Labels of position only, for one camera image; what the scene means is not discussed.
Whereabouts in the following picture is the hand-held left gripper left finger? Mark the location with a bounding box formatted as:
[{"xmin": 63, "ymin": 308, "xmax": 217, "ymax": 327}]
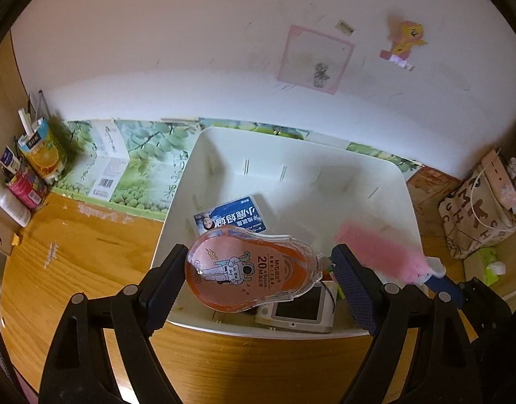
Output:
[{"xmin": 39, "ymin": 244, "xmax": 189, "ymax": 404}]

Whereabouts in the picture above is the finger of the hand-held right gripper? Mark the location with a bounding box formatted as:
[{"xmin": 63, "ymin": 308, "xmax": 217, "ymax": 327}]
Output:
[
  {"xmin": 426, "ymin": 275, "xmax": 467, "ymax": 310},
  {"xmin": 460, "ymin": 277, "xmax": 513, "ymax": 337}
]

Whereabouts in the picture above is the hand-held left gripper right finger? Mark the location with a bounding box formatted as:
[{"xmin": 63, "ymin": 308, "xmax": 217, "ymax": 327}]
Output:
[{"xmin": 330, "ymin": 244, "xmax": 483, "ymax": 404}]

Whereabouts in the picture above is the pink bottle with white cap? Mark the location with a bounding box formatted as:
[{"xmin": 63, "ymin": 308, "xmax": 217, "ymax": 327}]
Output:
[{"xmin": 334, "ymin": 219, "xmax": 448, "ymax": 287}]

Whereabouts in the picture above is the white digital camera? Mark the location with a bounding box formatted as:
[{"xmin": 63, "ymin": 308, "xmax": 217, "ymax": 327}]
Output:
[{"xmin": 255, "ymin": 280, "xmax": 338, "ymax": 334}]

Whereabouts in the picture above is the pink pig figurine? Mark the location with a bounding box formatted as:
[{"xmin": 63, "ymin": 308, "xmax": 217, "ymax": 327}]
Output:
[{"xmin": 184, "ymin": 225, "xmax": 334, "ymax": 314}]

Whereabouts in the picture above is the blue dental floss box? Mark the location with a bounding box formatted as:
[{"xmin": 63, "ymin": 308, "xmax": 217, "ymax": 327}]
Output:
[{"xmin": 193, "ymin": 194, "xmax": 269, "ymax": 236}]

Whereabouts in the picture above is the white plastic storage bin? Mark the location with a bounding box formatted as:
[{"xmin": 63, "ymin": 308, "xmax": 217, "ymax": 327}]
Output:
[{"xmin": 151, "ymin": 125, "xmax": 422, "ymax": 339}]

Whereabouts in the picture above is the green tissue pack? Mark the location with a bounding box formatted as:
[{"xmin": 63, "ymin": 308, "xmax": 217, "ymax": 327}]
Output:
[{"xmin": 477, "ymin": 247, "xmax": 507, "ymax": 287}]

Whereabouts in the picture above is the printed fabric bag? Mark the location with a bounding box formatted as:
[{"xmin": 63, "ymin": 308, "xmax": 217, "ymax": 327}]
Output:
[{"xmin": 438, "ymin": 168, "xmax": 516, "ymax": 259}]

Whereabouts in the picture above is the cartoon cardboard panel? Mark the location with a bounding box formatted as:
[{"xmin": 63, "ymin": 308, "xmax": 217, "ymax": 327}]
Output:
[{"xmin": 405, "ymin": 166, "xmax": 465, "ymax": 236}]

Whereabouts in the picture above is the pink case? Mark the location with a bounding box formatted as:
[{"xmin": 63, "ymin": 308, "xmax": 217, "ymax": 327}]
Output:
[{"xmin": 479, "ymin": 149, "xmax": 516, "ymax": 213}]

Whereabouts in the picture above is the green fruit print carton panel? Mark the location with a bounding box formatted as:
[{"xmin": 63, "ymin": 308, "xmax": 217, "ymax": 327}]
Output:
[{"xmin": 50, "ymin": 118, "xmax": 420, "ymax": 222}]

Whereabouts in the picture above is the pink can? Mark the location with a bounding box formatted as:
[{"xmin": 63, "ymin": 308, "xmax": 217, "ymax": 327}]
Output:
[{"xmin": 6, "ymin": 166, "xmax": 50, "ymax": 211}]

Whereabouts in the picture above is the white spray bottle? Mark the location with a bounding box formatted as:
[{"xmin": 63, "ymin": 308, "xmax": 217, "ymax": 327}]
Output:
[{"xmin": 0, "ymin": 179, "xmax": 32, "ymax": 227}]

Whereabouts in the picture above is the orange juice pouch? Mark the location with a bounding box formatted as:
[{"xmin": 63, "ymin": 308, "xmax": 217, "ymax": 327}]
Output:
[{"xmin": 17, "ymin": 118, "xmax": 69, "ymax": 183}]

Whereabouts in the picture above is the pink wall note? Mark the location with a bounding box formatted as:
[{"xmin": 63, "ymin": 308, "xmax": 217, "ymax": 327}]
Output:
[{"xmin": 277, "ymin": 25, "xmax": 355, "ymax": 95}]

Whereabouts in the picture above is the yellow pony wall sticker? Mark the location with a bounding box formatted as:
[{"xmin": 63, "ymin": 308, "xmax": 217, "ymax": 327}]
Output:
[{"xmin": 380, "ymin": 17, "xmax": 429, "ymax": 72}]

